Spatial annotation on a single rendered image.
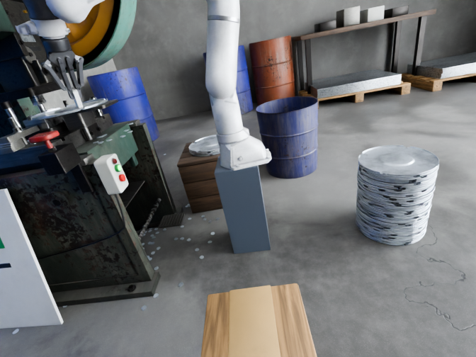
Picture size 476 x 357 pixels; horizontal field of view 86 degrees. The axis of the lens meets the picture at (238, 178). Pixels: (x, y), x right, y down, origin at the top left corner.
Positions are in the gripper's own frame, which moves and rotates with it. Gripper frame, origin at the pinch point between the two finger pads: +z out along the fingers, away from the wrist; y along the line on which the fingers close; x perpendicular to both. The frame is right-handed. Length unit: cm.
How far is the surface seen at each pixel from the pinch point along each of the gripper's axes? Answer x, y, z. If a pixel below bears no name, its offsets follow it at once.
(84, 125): 4.1, 0.4, 13.2
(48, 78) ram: 15.3, -2.8, -3.4
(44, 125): 13.1, -11.2, 12.3
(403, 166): -101, 78, 17
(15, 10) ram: 27.8, -1.2, -24.0
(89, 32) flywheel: 41, 27, -12
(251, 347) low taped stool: -96, -11, 20
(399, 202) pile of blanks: -106, 71, 28
